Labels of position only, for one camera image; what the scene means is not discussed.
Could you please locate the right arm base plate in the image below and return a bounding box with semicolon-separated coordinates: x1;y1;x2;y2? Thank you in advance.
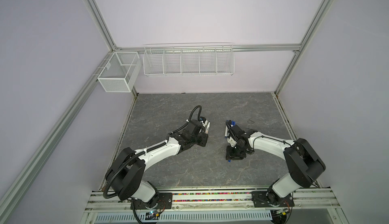
251;191;295;207

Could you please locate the white vented cable duct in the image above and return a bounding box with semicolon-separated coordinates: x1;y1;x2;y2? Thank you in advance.
94;210;273;224

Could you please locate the white wire rack basket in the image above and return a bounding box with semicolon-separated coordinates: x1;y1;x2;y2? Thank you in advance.
143;43;235;76

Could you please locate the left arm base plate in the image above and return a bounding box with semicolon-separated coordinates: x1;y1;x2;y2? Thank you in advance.
131;192;173;210

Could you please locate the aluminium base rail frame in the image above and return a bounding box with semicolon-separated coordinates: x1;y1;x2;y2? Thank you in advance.
81;186;348;224

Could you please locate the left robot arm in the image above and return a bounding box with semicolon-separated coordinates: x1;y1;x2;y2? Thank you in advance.
103;105;210;206

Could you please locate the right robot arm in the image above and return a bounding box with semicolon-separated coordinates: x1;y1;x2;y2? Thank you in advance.
225;125;326;206

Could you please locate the white mesh box basket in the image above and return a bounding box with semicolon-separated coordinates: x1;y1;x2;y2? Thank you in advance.
98;51;141;93

